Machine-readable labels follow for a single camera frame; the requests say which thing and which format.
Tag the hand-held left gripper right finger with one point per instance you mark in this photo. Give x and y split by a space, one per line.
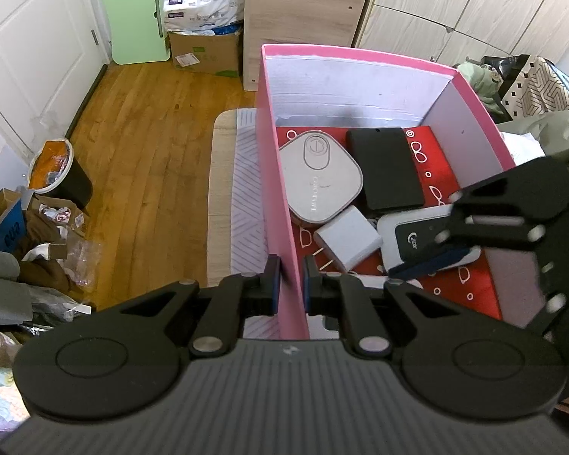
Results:
307 284

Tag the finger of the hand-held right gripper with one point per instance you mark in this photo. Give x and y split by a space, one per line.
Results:
436 260

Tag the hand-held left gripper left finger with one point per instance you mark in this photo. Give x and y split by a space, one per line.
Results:
275 284

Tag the white and black pocket router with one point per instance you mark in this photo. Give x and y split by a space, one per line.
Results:
417 232

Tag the white charger plug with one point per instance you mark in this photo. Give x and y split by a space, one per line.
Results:
348 239

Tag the beige compact mirror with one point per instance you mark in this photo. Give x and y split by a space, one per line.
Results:
322 185

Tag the pink cardboard box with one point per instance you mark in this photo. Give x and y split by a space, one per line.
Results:
277 175

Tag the olive green padded jacket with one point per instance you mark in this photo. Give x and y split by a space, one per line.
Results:
559 128

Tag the red card with glasses print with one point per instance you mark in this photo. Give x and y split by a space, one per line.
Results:
436 170

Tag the black and white patterned bag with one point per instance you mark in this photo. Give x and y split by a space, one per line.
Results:
545 90

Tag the pale green cloth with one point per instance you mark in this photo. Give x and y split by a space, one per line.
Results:
476 85

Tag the clear plastic wrap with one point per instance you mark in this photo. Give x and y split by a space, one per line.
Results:
83 260

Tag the light wooden wardrobe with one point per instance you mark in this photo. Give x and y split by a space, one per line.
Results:
455 4

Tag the black trash bin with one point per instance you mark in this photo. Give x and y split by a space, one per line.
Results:
73 185

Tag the brown cloth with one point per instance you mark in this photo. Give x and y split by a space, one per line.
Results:
42 270

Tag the brown cardboard box with labels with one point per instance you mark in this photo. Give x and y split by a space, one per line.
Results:
208 54

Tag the orange plastic bag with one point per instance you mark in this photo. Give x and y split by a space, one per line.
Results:
47 161

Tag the wooden shelf unit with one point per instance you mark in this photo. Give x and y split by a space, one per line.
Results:
303 23

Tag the grey cloth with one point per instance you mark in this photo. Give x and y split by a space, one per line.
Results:
2 284

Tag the blue cardboard box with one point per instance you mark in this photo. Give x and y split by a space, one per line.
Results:
4 230

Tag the white tissue pack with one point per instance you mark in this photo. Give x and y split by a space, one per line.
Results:
204 4

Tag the floral blanket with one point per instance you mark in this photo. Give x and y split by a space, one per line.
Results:
0 398

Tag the green folding table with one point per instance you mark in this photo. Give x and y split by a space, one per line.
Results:
128 14

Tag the white door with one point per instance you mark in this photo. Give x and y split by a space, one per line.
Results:
28 47

